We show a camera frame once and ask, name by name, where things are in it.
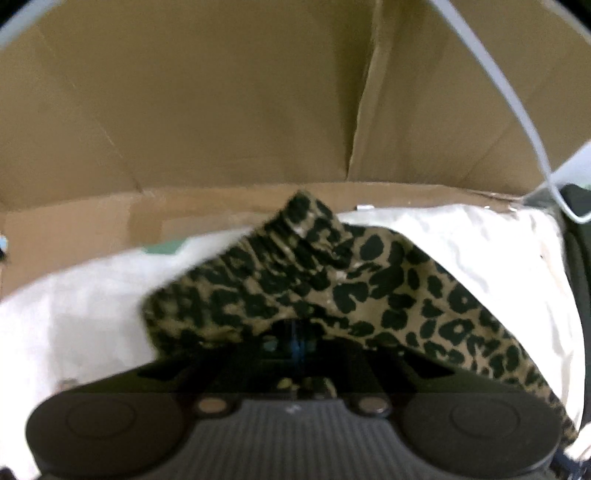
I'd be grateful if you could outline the folded black garment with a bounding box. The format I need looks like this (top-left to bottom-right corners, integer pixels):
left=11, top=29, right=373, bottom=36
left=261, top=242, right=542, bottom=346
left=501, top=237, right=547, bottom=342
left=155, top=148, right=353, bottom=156
left=558, top=183, right=591, bottom=333

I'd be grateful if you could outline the cream bear print bedsheet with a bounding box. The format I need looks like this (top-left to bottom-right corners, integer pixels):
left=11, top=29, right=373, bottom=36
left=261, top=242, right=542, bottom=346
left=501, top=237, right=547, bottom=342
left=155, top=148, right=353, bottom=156
left=0, top=202, right=583, bottom=480

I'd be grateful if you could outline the white cable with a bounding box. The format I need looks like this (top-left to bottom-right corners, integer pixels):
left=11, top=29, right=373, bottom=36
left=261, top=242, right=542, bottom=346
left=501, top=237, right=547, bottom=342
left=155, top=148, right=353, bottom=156
left=428, top=0, right=591, bottom=223

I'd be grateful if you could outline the leopard print garment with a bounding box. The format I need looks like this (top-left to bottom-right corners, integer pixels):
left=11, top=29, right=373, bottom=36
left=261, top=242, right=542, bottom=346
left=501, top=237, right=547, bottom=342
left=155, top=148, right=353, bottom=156
left=141, top=191, right=579, bottom=446

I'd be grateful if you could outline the brown cardboard sheet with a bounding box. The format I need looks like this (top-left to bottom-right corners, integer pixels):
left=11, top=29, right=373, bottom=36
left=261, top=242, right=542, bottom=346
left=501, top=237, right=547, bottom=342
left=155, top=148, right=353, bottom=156
left=0, top=0, right=591, bottom=301

